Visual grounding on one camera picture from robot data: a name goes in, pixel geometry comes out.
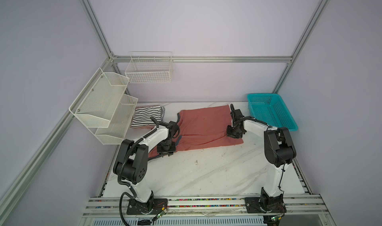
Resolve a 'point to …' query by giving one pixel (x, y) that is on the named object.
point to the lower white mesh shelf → (119, 124)
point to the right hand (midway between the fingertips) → (227, 134)
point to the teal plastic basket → (269, 108)
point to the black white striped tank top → (142, 116)
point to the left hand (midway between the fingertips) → (165, 156)
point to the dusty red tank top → (203, 128)
